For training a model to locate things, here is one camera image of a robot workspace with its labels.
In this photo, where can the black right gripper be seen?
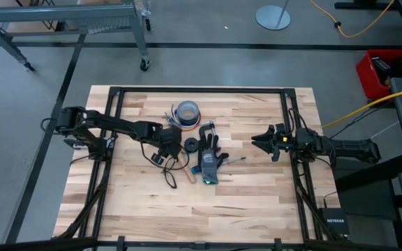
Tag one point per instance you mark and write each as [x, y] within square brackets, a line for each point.
[279, 143]

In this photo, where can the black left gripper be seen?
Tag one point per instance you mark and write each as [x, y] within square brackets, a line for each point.
[173, 141]

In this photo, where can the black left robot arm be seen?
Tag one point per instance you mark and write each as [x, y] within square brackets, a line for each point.
[117, 123]

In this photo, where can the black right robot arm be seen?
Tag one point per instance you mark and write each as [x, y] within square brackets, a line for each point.
[347, 146]

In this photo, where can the black c-clamp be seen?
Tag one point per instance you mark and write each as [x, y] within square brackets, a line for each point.
[202, 134]

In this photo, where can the black netgear router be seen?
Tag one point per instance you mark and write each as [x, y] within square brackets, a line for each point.
[335, 221]

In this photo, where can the red plastic bin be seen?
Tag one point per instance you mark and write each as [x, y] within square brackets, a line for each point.
[365, 76]

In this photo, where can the round metal stand base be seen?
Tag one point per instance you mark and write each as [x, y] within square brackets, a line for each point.
[272, 19]

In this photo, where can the black device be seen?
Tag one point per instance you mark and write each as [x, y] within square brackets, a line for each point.
[381, 69]

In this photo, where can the clear plastic bag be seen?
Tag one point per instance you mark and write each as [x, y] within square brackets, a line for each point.
[141, 8]

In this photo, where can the grey metal workbench wooden top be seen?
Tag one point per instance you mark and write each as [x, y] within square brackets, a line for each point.
[58, 14]

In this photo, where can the grey duct tape roll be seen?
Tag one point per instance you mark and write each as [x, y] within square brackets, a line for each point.
[180, 116]

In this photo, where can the clear safety glasses black frame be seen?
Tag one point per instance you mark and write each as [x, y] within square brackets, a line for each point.
[170, 179]

